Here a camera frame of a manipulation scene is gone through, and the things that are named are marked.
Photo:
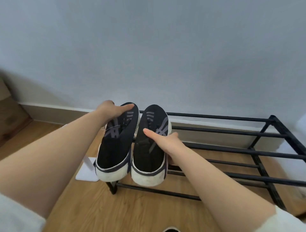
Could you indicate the person's left hand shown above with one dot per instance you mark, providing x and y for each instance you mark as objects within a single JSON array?
[{"x": 110, "y": 110}]

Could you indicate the person's right hand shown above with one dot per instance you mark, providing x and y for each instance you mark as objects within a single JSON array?
[{"x": 167, "y": 143}]

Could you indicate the person's left thumb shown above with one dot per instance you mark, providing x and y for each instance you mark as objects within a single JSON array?
[{"x": 124, "y": 108}]

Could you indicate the person's right thumb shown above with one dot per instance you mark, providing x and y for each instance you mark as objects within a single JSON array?
[{"x": 151, "y": 134}]

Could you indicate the black sneaker with white sole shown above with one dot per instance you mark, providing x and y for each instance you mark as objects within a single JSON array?
[
  {"x": 119, "y": 145},
  {"x": 149, "y": 153}
]

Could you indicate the person's left forearm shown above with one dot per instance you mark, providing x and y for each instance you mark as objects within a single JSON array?
[{"x": 52, "y": 153}]

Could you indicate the person's right forearm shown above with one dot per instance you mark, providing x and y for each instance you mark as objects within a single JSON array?
[{"x": 215, "y": 186}]

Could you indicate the white stand base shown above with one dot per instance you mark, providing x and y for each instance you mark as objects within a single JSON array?
[{"x": 87, "y": 171}]

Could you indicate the black metal shoe rack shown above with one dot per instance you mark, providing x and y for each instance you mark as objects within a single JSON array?
[{"x": 239, "y": 153}]

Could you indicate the person's black shoe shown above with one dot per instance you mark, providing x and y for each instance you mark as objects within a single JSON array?
[{"x": 171, "y": 230}]

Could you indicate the wooden cabinet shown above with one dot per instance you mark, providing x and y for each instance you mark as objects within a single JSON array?
[{"x": 9, "y": 114}]

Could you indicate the person's white left sleeve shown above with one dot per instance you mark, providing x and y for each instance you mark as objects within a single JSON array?
[{"x": 16, "y": 215}]

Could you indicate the person's white sleeve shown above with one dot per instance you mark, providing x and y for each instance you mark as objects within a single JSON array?
[
  {"x": 16, "y": 215},
  {"x": 286, "y": 221}
]

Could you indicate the person's white right sleeve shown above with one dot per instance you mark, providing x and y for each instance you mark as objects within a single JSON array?
[{"x": 286, "y": 221}]

